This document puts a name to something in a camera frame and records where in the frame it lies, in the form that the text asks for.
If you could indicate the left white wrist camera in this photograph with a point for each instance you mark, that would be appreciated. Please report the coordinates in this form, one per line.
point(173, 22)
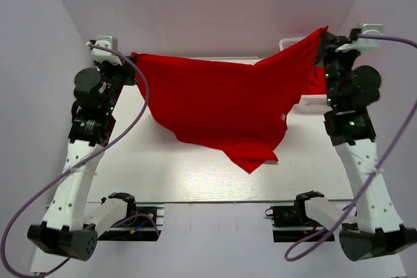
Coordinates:
point(101, 49)

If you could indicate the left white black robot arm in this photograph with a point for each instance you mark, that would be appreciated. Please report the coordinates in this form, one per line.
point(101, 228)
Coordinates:
point(64, 230)

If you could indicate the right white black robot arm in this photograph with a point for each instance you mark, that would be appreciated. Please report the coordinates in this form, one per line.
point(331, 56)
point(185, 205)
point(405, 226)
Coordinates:
point(370, 226)

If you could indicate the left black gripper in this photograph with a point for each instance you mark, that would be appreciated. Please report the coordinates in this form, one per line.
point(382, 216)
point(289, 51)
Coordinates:
point(128, 69)

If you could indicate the white plastic basket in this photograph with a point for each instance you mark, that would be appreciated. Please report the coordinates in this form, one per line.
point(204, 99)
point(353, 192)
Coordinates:
point(309, 104)

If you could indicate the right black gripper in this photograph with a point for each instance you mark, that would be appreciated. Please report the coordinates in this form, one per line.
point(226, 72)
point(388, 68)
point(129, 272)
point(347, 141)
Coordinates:
point(329, 43)

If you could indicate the red shirts pile in basket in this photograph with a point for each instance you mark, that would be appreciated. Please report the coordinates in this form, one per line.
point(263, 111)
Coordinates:
point(316, 82)

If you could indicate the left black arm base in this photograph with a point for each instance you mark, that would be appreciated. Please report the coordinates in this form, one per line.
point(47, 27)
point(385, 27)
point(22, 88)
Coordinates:
point(139, 229)

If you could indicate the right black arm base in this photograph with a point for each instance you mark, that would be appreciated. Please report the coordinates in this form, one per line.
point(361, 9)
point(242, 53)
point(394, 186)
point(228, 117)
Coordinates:
point(288, 227)

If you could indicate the red t shirt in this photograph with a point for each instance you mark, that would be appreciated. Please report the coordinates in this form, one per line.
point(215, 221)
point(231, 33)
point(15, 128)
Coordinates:
point(240, 109)

